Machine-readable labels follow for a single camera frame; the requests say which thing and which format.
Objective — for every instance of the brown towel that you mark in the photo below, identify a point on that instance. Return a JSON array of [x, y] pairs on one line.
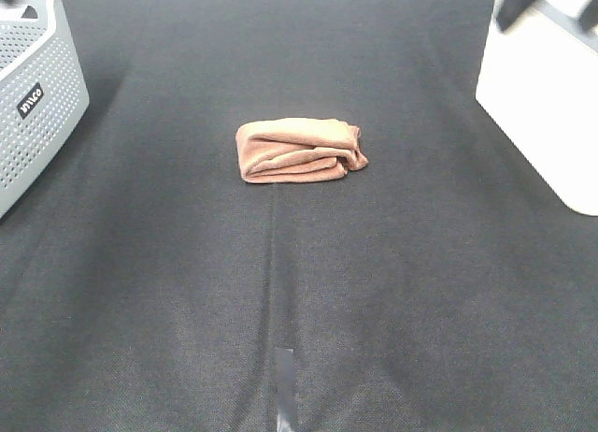
[[298, 150]]

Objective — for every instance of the white plastic storage bin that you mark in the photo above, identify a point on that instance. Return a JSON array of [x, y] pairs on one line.
[[538, 82]]

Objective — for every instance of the grey perforated laundry basket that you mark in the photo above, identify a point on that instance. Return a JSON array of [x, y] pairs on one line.
[[43, 91]]

